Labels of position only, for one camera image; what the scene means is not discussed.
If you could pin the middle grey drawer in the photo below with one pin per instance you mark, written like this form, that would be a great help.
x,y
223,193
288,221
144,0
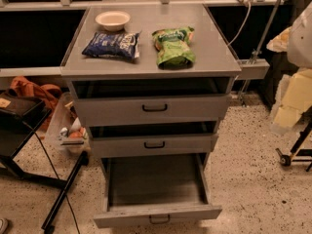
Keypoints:
x,y
132,146

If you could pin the white shoe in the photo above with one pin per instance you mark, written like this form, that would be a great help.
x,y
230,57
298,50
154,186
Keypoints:
x,y
3,225

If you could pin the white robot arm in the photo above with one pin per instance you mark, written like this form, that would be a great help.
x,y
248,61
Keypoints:
x,y
294,95

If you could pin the green chip bag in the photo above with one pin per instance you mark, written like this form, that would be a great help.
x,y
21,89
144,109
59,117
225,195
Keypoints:
x,y
173,46

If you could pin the white bowl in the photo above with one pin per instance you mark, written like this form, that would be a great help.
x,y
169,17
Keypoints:
x,y
113,21

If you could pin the black wheeled tripod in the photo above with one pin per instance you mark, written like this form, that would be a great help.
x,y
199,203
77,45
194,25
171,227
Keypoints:
x,y
298,153

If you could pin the orange jacket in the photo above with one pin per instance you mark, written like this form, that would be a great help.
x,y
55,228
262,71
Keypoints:
x,y
49,93

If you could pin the metal pole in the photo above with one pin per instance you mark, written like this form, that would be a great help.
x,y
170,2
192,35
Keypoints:
x,y
251,62

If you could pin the bottom grey drawer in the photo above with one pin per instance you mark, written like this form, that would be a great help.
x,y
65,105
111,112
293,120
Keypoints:
x,y
153,190

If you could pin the black stand with box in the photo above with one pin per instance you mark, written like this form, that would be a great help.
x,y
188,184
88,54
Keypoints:
x,y
20,118

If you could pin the clear plastic bin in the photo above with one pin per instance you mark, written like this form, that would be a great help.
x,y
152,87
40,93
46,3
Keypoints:
x,y
59,129

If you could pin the grey drawer cabinet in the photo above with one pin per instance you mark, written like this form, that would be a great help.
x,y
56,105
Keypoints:
x,y
212,74

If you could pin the blue chip bag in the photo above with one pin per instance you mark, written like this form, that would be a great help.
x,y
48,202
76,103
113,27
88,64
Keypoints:
x,y
122,45

